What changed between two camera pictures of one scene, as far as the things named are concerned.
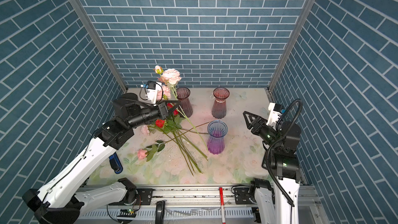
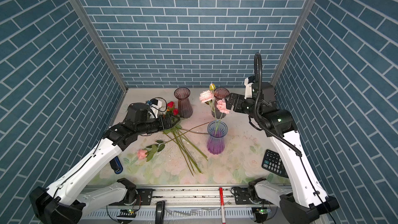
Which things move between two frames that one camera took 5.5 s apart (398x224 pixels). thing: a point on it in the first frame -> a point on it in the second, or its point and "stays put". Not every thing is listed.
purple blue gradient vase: [216, 130] stays put
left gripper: [163, 111] -> [164, 126]
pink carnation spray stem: [171, 77] -> [208, 97]
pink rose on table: [143, 154] stays put
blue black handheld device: [115, 164] stays put
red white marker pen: [222, 205] stays put
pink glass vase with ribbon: [218, 109] stays put
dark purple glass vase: [183, 94] stays put
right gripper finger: [256, 124] -> [229, 100]
